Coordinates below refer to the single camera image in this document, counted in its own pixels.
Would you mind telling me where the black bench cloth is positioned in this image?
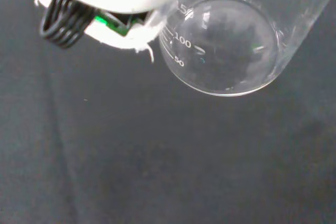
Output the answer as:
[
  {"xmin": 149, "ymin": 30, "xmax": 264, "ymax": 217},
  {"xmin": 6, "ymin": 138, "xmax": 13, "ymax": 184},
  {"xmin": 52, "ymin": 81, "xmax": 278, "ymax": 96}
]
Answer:
[{"xmin": 0, "ymin": 0, "xmax": 336, "ymax": 224}]

